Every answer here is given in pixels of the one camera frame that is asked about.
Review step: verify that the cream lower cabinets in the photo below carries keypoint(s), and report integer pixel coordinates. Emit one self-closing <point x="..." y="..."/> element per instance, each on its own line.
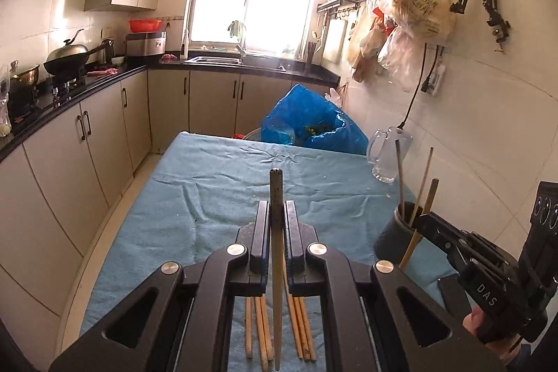
<point x="56" y="163"/>

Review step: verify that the white cutting board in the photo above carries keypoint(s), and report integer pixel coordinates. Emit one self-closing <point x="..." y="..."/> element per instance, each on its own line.
<point x="334" y="41"/>

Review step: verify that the light wooden chopstick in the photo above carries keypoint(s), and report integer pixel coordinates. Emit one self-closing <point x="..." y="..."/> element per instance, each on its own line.
<point x="429" y="200"/>

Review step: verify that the blue plastic bag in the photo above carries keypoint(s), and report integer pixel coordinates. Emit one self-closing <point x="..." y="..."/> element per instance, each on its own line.
<point x="305" y="106"/>

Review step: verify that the bunch of hanging plastic bags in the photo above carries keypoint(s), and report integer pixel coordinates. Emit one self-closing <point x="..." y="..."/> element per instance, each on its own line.
<point x="370" y="41"/>

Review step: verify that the gas stove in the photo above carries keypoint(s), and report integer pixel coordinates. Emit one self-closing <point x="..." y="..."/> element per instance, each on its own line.
<point x="65" y="88"/>

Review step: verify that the black kitchen countertop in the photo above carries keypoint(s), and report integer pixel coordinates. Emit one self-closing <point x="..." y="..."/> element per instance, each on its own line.
<point x="109" y="81"/>

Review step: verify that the black utensil holder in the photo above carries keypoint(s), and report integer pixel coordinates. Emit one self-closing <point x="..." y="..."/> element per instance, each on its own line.
<point x="394" y="234"/>

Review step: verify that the clear glass pitcher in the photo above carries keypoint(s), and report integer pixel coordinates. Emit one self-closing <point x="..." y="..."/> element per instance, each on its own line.
<point x="384" y="163"/>

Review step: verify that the black wok with lid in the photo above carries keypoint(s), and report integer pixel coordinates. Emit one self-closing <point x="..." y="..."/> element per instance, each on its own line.
<point x="65" y="58"/>

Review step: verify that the steel faucet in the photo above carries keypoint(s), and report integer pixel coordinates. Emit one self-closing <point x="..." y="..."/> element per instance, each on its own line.
<point x="241" y="48"/>

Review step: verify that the person's right hand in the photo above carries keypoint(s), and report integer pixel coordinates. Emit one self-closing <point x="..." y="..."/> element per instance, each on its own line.
<point x="474" y="322"/>

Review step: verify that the grey metal chopstick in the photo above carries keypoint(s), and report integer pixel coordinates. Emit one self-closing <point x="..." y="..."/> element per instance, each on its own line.
<point x="399" y="176"/>

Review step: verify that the blue tablecloth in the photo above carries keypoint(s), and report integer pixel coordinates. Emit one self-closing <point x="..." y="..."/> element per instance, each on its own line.
<point x="196" y="202"/>

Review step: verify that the thin pale chopstick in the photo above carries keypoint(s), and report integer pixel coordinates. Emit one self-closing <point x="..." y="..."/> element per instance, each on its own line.
<point x="423" y="180"/>

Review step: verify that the pile of wooden chopsticks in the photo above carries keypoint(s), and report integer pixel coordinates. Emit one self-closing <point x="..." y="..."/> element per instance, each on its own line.
<point x="261" y="324"/>

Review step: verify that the white power strip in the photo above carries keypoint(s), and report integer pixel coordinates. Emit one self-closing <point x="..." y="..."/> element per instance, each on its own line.
<point x="436" y="78"/>

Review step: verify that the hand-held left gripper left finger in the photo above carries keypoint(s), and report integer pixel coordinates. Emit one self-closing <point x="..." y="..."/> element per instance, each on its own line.
<point x="261" y="243"/>

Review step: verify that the small white bowl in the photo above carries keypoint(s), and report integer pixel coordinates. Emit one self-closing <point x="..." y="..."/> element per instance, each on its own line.
<point x="117" y="60"/>

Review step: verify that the pink cloth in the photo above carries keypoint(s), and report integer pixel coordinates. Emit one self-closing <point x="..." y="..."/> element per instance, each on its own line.
<point x="102" y="72"/>

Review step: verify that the red plastic basin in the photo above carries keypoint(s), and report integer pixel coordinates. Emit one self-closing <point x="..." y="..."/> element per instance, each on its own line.
<point x="146" y="25"/>

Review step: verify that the dark grey-brown chopstick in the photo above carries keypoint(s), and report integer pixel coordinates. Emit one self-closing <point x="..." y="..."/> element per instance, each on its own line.
<point x="276" y="197"/>

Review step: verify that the steel rice cooker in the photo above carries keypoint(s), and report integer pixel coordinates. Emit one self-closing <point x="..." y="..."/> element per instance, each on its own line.
<point x="146" y="46"/>

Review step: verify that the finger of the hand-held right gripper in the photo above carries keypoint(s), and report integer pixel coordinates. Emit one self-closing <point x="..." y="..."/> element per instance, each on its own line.
<point x="453" y="295"/>
<point x="440" y="230"/>

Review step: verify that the large white plastic bag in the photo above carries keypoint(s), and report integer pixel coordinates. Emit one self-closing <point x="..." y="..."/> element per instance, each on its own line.
<point x="418" y="6"/>

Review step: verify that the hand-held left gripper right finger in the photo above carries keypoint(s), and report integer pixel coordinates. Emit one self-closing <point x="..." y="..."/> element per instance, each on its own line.
<point x="291" y="243"/>

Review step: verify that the steel sink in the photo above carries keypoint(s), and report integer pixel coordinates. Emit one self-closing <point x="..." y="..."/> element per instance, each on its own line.
<point x="213" y="60"/>

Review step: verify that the green cloth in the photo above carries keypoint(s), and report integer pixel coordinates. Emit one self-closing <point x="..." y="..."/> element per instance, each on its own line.
<point x="236" y="28"/>

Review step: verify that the white bottle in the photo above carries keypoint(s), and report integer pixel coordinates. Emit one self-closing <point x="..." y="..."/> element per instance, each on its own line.
<point x="185" y="47"/>

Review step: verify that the clear plastic bag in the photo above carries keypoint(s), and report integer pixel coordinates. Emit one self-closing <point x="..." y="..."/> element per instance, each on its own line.
<point x="4" y="106"/>

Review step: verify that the metal wall rack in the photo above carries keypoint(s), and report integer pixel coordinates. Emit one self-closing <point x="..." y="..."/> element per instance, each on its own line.
<point x="344" y="0"/>

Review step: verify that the steel cooking pot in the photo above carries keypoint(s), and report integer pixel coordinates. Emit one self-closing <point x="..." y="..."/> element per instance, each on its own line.
<point x="24" y="82"/>

